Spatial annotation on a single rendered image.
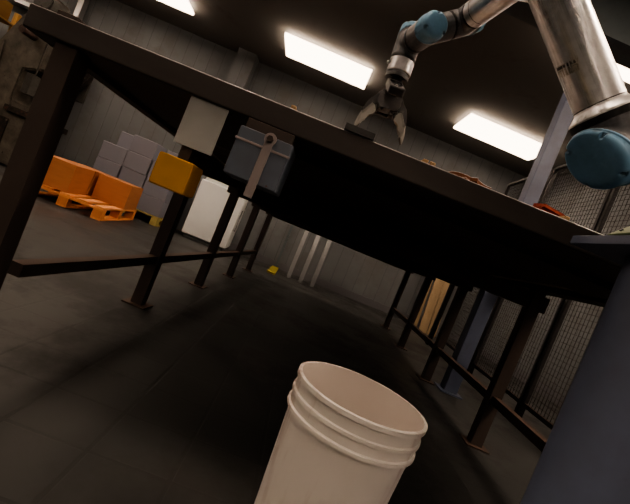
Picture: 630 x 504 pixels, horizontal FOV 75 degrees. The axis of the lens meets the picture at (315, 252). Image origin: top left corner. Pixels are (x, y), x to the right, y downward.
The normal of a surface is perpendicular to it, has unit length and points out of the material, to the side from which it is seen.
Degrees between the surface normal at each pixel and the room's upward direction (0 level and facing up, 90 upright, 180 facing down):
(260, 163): 90
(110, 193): 90
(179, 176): 90
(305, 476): 93
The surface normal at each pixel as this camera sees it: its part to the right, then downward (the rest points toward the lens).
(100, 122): 0.04, 0.04
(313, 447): -0.49, -0.12
